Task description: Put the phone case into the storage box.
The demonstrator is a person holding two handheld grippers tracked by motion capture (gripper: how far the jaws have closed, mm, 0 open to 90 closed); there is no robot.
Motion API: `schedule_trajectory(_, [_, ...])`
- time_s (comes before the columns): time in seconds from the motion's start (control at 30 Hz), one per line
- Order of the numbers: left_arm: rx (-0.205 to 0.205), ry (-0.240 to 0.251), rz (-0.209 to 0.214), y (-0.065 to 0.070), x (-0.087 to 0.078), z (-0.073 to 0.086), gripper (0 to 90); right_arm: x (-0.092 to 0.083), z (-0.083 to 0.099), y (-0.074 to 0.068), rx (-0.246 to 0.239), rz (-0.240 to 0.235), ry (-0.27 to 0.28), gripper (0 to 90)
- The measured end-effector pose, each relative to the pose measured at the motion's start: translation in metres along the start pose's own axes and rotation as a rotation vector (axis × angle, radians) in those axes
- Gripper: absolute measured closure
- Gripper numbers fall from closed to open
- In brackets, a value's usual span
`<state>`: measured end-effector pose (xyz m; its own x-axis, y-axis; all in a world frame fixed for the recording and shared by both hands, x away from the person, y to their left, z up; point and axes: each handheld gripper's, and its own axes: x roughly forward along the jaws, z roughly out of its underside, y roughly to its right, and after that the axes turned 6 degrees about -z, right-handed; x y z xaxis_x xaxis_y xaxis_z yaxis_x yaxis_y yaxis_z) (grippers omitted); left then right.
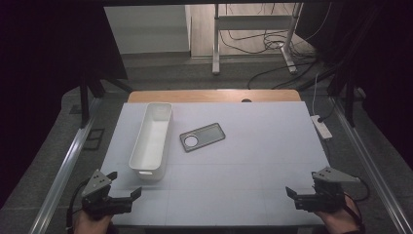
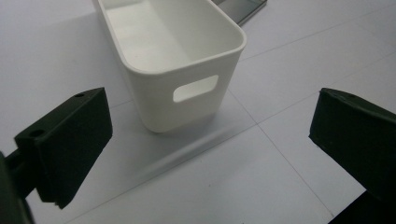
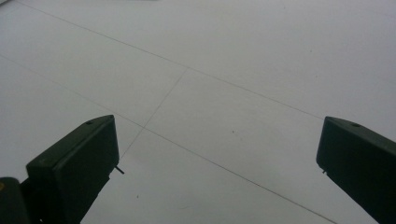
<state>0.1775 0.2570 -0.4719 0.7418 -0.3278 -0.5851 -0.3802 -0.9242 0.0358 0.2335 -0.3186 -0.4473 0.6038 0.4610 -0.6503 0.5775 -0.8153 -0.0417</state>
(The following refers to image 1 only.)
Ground white power strip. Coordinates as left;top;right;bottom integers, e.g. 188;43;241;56
310;114;333;140

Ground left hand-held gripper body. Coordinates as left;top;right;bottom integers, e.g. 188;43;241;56
80;169;134;217

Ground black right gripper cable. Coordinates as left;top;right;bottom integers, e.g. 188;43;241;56
343;176;370;228

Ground grey metal desk frame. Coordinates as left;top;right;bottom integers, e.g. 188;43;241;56
211;3;305;76

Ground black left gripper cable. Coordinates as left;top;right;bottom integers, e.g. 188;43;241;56
65;178;90;230

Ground wooden table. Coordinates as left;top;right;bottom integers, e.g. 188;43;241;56
127;89;302;104

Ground aluminium rail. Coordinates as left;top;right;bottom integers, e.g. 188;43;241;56
29;97;102;234
328;97;413;234

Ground grey phone case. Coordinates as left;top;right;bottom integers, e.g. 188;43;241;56
178;122;227;153

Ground white cable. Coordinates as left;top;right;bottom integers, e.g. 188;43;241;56
311;72;321;117

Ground black curtain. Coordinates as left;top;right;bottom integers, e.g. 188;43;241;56
0;0;129;209
294;0;413;161

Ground person's left hand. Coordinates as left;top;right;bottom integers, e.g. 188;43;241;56
73;209;114;234

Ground black stand legs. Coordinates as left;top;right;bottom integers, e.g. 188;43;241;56
78;74;134;129

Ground tangle of black floor cables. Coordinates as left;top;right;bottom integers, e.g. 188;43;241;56
219;3;332;91

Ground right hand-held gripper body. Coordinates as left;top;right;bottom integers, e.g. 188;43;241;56
293;166;362;215

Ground person's right hand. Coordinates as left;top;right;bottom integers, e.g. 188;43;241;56
314;194;362;234

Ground black power cable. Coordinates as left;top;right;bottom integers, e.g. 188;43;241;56
318;97;339;124

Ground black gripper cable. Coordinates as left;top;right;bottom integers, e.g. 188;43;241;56
65;178;90;230
343;176;370;228

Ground black rectangular floor frame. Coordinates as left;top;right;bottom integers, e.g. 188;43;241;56
83;128;106;151

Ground white plastic storage bin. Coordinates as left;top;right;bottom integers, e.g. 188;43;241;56
128;101;173;182

